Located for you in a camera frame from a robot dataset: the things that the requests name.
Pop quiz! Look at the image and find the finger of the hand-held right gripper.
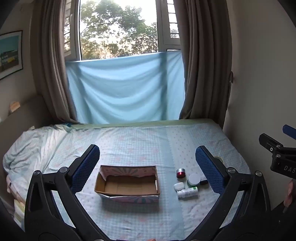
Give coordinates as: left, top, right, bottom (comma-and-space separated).
282, 125, 296, 140
259, 133, 284, 153

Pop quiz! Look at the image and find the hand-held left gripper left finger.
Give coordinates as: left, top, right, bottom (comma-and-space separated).
24, 144, 109, 241

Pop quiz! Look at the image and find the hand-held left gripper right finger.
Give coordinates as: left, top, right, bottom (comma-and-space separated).
185, 146, 271, 239

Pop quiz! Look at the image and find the green jar white lid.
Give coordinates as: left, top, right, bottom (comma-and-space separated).
187, 173, 201, 188

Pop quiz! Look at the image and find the white pill bottle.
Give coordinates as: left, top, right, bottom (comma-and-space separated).
177, 186, 199, 199

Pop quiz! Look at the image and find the cardboard box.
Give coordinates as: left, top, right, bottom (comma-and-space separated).
94, 165, 161, 203

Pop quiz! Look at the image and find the person's right hand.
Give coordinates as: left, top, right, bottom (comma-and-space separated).
284, 179, 296, 209

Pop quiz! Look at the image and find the crumpled pale quilt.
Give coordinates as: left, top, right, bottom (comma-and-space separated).
2, 125, 72, 193

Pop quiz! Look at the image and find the checked floral bed sheet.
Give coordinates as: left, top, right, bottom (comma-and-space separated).
3, 119, 251, 241

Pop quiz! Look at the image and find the green mattress sheet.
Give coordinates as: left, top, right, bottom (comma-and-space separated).
69, 118, 222, 130

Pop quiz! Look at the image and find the folded pale bedding stack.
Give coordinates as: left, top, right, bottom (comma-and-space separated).
13, 198, 26, 229

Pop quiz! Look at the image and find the light blue hanging cloth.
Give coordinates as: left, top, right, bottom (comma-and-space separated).
66, 50, 185, 124

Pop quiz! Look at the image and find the small pale box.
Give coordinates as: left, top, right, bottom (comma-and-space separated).
9, 101, 22, 114

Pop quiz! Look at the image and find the brown curtain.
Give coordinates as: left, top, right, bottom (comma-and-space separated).
30, 0, 80, 124
179, 0, 233, 121

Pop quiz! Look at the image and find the framed wall picture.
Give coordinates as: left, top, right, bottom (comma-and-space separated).
0, 30, 23, 80

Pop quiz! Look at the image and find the window with white frame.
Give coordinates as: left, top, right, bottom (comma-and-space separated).
63, 0, 183, 62

